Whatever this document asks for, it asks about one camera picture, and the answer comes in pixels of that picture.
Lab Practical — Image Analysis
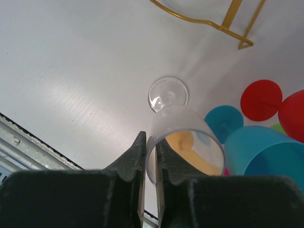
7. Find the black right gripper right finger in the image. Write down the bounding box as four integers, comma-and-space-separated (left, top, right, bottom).
156, 140, 304, 228

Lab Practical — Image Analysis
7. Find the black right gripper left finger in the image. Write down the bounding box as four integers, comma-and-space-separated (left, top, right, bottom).
0, 131, 147, 228

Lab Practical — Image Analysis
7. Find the pink wine glass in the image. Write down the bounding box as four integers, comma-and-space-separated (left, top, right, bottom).
224, 168, 230, 176

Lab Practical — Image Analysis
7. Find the orange wine glass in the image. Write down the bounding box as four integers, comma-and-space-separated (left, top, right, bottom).
166, 131, 222, 175

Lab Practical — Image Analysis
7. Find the clear wine glass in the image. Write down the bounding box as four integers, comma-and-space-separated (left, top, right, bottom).
146, 76, 226, 185

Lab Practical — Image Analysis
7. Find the blue wine glass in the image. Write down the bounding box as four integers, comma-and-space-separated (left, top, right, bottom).
204, 105, 304, 189

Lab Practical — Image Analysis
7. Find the green wine glass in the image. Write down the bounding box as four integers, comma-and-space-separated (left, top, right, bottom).
270, 123, 287, 135

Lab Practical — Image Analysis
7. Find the red wine glass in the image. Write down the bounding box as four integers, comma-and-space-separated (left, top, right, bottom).
240, 79, 304, 143

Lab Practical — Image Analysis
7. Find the aluminium frame rail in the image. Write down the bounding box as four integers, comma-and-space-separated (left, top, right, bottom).
0, 114, 82, 185

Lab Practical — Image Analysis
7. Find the gold wire glass rack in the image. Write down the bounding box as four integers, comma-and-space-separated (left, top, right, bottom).
151, 0, 266, 50

